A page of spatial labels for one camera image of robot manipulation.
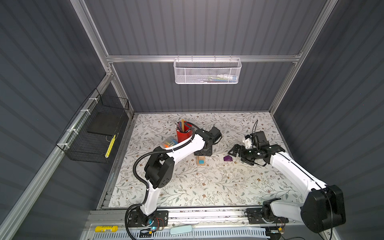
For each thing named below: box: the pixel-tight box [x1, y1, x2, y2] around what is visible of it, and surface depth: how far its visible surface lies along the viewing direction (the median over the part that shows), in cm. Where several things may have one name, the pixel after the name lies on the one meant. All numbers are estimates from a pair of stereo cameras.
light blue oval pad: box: [170, 225, 192, 235], surface depth 72 cm
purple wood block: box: [223, 155, 233, 162], surface depth 96 cm
